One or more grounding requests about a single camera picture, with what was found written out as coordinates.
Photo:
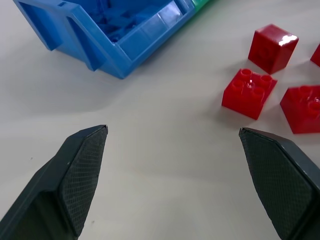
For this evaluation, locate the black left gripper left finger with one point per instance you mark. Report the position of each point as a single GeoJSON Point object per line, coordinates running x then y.
{"type": "Point", "coordinates": [62, 180]}

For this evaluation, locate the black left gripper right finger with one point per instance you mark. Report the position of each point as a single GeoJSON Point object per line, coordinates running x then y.
{"type": "Point", "coordinates": [282, 180]}

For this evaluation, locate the red building block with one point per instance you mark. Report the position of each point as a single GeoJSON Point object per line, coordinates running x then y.
{"type": "Point", "coordinates": [316, 56]}
{"type": "Point", "coordinates": [247, 95]}
{"type": "Point", "coordinates": [272, 48]}
{"type": "Point", "coordinates": [303, 110]}

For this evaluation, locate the blue plastic storage bin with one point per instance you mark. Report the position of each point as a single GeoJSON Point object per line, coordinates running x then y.
{"type": "Point", "coordinates": [105, 37]}

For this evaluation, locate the green plastic storage bin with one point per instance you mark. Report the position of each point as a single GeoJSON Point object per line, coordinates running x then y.
{"type": "Point", "coordinates": [200, 3]}

